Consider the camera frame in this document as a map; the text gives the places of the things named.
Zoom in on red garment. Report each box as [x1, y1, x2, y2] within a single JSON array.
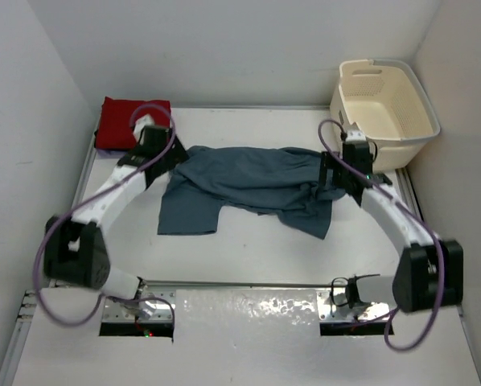
[[94, 96, 171, 151]]

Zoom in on purple t shirt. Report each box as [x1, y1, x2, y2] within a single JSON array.
[[96, 150, 126, 158]]

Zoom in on teal shirt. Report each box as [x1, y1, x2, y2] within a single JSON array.
[[158, 146, 345, 239]]

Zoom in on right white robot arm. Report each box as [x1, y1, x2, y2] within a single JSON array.
[[319, 129, 463, 313]]

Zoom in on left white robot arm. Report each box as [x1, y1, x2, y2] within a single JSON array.
[[43, 114, 188, 301]]

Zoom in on beige laundry basket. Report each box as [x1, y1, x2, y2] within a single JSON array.
[[330, 60, 441, 171]]

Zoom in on white front cover board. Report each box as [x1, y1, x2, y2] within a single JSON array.
[[14, 289, 479, 385]]

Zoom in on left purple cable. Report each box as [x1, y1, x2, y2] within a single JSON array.
[[33, 103, 177, 326]]

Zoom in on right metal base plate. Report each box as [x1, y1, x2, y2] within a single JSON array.
[[316, 287, 390, 324]]

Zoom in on metal base plate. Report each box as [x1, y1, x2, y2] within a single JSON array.
[[316, 287, 390, 324], [101, 285, 176, 324]]

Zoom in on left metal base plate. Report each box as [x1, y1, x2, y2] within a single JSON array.
[[101, 285, 176, 324]]

